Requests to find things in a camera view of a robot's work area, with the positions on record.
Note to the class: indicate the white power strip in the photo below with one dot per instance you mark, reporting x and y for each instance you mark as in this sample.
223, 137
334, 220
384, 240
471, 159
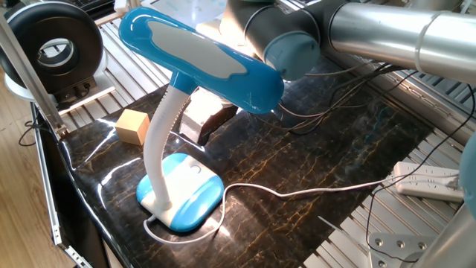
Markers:
420, 182

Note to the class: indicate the blue white desk lamp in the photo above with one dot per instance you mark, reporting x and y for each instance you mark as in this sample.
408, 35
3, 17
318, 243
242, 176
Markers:
197, 52

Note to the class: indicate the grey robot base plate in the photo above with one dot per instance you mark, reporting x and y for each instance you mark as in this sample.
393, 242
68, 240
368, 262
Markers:
390, 249

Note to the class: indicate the silver Schunk gripper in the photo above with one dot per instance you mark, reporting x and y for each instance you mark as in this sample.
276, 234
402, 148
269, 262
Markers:
202, 115

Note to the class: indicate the black marble pattern mat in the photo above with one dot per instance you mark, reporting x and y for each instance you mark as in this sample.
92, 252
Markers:
316, 156

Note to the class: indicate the black round fan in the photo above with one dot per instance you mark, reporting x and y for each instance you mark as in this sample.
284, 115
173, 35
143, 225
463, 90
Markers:
26, 41

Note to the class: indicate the large wooden cube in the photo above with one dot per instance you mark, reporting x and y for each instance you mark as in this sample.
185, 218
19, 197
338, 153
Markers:
132, 126

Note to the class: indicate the slanted aluminium frame post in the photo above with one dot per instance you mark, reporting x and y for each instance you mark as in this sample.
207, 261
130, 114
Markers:
26, 70

